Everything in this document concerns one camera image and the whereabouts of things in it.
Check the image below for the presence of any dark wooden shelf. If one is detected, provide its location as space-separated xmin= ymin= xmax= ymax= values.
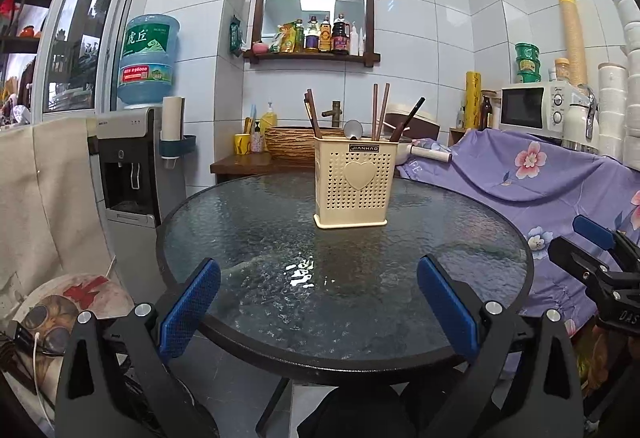
xmin=0 ymin=0 xmax=71 ymax=129

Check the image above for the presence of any green hanging packet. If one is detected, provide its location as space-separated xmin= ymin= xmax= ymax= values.
xmin=230 ymin=16 xmax=245 ymax=57

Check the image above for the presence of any white steel kettle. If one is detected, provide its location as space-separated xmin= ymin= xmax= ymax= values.
xmin=562 ymin=88 xmax=601 ymax=153

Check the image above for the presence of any wooden counter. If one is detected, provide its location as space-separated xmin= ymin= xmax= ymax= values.
xmin=210 ymin=152 xmax=317 ymax=184

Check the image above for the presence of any tall stack of paper cups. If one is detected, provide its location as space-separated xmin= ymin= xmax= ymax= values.
xmin=556 ymin=0 xmax=590 ymax=86

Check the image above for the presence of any white microwave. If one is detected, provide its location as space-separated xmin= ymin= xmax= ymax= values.
xmin=500 ymin=81 xmax=571 ymax=135

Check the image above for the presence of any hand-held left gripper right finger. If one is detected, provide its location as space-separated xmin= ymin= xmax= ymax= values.
xmin=416 ymin=254 xmax=585 ymax=438

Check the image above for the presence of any wooden framed mirror shelf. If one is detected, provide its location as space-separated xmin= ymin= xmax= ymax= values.
xmin=243 ymin=0 xmax=381 ymax=68

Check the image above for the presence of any black chopstick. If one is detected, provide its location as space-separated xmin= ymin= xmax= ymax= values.
xmin=390 ymin=97 xmax=426 ymax=142

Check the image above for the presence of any white cylinder roll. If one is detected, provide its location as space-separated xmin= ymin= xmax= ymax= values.
xmin=407 ymin=145 xmax=453 ymax=164

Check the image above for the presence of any white paper cup tube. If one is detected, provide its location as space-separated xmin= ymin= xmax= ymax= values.
xmin=161 ymin=96 xmax=185 ymax=141

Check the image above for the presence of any brown white rice cooker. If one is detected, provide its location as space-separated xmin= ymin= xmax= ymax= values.
xmin=384 ymin=103 xmax=441 ymax=142

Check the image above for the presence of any stack of white disposable bowls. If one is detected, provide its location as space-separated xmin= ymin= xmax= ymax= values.
xmin=597 ymin=0 xmax=640 ymax=139

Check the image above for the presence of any round glass table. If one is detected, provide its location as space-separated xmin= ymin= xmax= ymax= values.
xmin=156 ymin=171 xmax=535 ymax=436

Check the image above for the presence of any sliding glass window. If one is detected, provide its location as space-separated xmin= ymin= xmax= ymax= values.
xmin=30 ymin=0 xmax=138 ymax=119

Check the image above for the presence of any wooden wash basin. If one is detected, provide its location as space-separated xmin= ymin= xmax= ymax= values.
xmin=264 ymin=125 xmax=317 ymax=164

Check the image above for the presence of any purple floral cloth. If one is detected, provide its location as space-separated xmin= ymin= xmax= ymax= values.
xmin=397 ymin=128 xmax=640 ymax=359

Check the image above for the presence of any orange patterned cloth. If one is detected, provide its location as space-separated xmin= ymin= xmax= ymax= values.
xmin=570 ymin=318 xmax=621 ymax=399

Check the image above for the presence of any grey water dispenser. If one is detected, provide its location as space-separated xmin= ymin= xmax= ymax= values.
xmin=87 ymin=106 xmax=187 ymax=226

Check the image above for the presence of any yellow plastic roll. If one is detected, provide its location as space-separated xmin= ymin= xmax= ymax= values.
xmin=465 ymin=71 xmax=482 ymax=130

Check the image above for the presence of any round printed cushion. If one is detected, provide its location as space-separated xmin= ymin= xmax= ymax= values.
xmin=12 ymin=273 xmax=136 ymax=369

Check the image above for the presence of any black power adapter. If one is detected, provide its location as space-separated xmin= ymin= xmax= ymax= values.
xmin=14 ymin=321 xmax=66 ymax=358

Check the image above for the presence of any beige cloth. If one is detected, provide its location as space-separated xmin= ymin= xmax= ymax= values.
xmin=0 ymin=118 xmax=118 ymax=304

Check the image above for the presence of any cream plastic utensil basket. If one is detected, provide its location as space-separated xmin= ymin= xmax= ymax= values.
xmin=313 ymin=137 xmax=388 ymax=230

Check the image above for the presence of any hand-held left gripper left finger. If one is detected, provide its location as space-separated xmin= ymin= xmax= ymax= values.
xmin=54 ymin=257 xmax=222 ymax=438

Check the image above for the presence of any stack of white containers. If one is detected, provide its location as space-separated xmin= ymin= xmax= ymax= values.
xmin=597 ymin=62 xmax=629 ymax=158

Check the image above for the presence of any yellow seasoning packet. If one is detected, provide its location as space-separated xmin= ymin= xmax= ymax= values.
xmin=272 ymin=23 xmax=298 ymax=53

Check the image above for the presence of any white cable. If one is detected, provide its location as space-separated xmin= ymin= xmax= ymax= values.
xmin=31 ymin=332 xmax=56 ymax=434

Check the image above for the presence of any brass faucet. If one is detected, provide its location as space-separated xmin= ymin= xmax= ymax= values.
xmin=321 ymin=101 xmax=346 ymax=129

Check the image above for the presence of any dark soy sauce bottle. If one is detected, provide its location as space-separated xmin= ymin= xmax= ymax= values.
xmin=331 ymin=13 xmax=350 ymax=55

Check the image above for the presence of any blue water jug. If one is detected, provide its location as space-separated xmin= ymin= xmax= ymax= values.
xmin=116 ymin=13 xmax=181 ymax=109

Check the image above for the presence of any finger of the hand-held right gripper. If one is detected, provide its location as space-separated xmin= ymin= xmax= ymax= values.
xmin=547 ymin=235 xmax=621 ymax=291
xmin=572 ymin=215 xmax=640 ymax=269

